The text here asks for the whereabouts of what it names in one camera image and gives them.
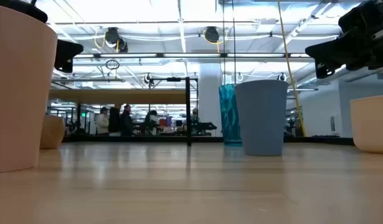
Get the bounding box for wooden mug with handle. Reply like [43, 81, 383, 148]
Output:
[39, 114, 66, 150]

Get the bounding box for person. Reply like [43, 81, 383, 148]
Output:
[120, 104, 135, 137]
[95, 106, 110, 136]
[108, 104, 122, 137]
[143, 110, 161, 136]

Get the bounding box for long ceiling light bar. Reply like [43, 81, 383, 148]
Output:
[73, 52, 315, 62]

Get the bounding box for thin black hanging cable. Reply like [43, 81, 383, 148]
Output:
[230, 0, 237, 85]
[222, 0, 226, 85]

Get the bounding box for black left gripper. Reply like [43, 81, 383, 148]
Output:
[0, 0, 85, 74]

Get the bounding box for cream mug with handle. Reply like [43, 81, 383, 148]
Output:
[349, 95, 383, 155]

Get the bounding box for black background machine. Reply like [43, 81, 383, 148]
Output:
[191, 120, 218, 136]

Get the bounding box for yellow hanging cable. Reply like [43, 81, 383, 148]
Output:
[277, 0, 307, 138]

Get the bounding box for teal translucent tumbler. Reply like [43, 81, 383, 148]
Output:
[218, 83, 243, 146]

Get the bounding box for blue plastic cup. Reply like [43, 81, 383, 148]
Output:
[234, 79, 289, 157]

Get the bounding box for wooden shelf board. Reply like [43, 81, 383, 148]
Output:
[49, 89, 187, 105]

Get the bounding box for black table frame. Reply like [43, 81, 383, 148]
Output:
[62, 135, 356, 146]

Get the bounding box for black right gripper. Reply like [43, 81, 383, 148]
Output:
[305, 0, 383, 79]

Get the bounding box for tall orange plastic cup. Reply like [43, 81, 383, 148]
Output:
[0, 3, 59, 174]

